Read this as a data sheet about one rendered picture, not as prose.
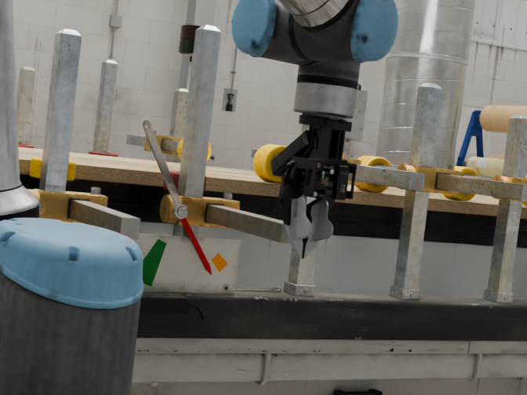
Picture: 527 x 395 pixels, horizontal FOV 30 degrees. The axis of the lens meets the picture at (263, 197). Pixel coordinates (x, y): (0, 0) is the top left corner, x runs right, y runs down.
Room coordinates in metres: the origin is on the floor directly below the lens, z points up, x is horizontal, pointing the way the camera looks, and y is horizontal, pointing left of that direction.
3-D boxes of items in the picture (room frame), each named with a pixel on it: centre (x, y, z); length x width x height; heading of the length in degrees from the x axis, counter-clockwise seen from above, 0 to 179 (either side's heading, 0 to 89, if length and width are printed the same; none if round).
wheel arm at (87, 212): (1.60, 0.29, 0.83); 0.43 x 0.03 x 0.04; 29
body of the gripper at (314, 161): (1.45, -0.08, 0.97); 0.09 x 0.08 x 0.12; 29
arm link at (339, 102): (1.46, -0.08, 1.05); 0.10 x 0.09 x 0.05; 119
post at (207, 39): (1.75, 0.13, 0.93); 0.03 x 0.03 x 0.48; 29
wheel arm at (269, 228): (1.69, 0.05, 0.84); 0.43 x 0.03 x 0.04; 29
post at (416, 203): (1.99, -0.31, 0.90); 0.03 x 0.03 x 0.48; 29
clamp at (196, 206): (1.76, 0.11, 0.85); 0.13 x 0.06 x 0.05; 119
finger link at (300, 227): (1.45, -0.06, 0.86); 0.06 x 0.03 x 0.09; 29
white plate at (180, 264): (1.71, 0.15, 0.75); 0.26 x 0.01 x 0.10; 119
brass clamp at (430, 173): (2.00, -0.33, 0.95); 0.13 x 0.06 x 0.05; 119
